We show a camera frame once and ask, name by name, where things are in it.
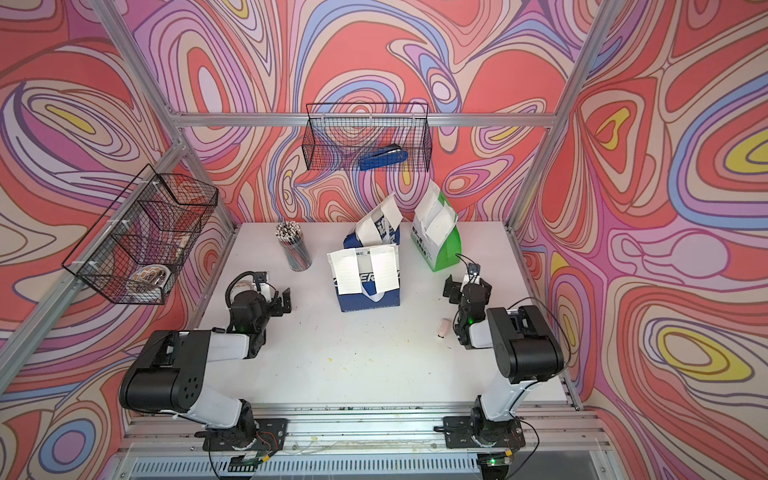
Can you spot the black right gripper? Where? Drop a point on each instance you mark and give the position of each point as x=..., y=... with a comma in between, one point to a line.
x=452, y=290

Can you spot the clear cup of pencils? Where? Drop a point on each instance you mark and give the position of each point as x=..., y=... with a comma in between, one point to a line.
x=290, y=237

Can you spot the tape roll in basket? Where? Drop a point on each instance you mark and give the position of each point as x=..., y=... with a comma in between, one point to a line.
x=148, y=281

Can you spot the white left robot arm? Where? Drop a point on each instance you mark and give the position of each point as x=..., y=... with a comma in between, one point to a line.
x=168, y=375

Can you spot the blue stapler in basket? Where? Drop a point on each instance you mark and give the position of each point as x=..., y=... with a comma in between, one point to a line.
x=387, y=156

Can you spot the dark blue paper bag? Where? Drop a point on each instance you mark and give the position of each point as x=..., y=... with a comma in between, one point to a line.
x=369, y=299

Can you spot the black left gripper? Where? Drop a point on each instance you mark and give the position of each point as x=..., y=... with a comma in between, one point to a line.
x=277, y=311

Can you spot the green white paper bag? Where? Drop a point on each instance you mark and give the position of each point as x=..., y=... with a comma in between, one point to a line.
x=434, y=230

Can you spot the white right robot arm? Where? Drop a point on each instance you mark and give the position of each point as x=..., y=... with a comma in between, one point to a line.
x=526, y=352

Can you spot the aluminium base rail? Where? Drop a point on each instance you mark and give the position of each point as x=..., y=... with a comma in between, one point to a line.
x=561, y=442

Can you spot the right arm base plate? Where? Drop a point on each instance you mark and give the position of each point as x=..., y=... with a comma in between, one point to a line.
x=464, y=432

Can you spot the black wire basket left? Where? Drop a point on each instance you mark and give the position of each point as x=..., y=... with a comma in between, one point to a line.
x=156, y=219

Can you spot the black wire basket back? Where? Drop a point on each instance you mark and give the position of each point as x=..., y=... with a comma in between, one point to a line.
x=337, y=134

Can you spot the blue white paper bag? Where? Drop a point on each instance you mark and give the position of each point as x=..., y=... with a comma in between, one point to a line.
x=381, y=226

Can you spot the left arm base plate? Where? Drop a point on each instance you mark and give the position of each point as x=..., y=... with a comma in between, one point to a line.
x=268, y=437

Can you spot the black wire basket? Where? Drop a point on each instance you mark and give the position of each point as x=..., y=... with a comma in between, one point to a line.
x=156, y=219
x=337, y=134

